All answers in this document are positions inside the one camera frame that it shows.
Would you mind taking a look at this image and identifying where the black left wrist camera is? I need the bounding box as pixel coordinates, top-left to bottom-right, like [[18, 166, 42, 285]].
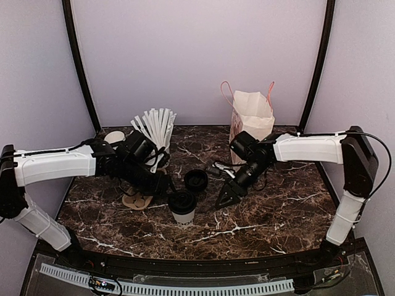
[[116, 131, 156, 163]]

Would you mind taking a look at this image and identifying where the white paper takeout bag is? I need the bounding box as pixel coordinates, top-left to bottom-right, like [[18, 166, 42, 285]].
[[220, 81, 275, 164]]

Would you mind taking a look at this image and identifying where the white cup holding straws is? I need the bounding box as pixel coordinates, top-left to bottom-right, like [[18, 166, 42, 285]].
[[156, 147, 170, 169]]

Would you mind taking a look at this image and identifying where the stack of white paper cups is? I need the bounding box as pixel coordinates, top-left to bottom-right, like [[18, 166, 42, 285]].
[[104, 131, 125, 147]]

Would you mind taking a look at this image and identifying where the single black cup lid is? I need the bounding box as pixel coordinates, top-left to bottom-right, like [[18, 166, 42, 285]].
[[168, 190, 198, 215]]

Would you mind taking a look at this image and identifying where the black left frame post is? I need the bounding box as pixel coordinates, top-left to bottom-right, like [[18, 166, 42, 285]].
[[62, 0, 101, 133]]

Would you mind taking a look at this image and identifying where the brown cardboard cup carrier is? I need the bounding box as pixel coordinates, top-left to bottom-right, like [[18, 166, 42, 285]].
[[122, 187, 153, 211]]

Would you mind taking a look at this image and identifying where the black table front rail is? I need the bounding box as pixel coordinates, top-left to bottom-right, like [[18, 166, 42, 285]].
[[33, 239, 365, 280]]

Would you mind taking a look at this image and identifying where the black right frame post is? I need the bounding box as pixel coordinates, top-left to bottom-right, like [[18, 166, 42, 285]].
[[297, 0, 336, 133]]

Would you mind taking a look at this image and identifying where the bundle of white wrapped straws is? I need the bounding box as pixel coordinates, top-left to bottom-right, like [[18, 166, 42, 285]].
[[130, 108, 177, 149]]

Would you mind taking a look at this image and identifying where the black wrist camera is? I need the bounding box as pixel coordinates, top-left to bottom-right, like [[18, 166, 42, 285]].
[[116, 131, 156, 163], [230, 131, 259, 160]]

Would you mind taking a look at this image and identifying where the black frame post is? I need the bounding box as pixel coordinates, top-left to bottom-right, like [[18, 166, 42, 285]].
[[297, 0, 336, 133], [62, 0, 101, 133]]

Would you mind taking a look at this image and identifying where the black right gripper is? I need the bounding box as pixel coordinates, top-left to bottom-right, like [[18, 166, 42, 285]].
[[214, 158, 270, 210]]

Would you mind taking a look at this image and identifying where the white slotted cable duct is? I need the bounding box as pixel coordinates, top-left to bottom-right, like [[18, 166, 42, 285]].
[[39, 263, 294, 295]]

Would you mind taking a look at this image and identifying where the stack of black cup lids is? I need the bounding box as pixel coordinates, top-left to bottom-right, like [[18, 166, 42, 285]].
[[184, 169, 208, 192]]

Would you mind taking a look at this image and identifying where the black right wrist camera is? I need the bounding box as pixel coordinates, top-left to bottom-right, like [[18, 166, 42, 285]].
[[230, 131, 259, 160]]

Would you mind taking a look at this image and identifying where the white paper coffee cup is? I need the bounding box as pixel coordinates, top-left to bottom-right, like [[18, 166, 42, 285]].
[[172, 210, 195, 228]]

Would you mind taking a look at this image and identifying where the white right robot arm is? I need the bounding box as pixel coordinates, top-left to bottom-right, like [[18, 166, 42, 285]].
[[215, 126, 379, 268]]

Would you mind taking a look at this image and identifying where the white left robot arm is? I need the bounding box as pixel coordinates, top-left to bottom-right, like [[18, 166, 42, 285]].
[[1, 139, 172, 269]]

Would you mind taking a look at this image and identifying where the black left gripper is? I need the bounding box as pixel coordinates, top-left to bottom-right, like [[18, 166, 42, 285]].
[[119, 158, 177, 197]]

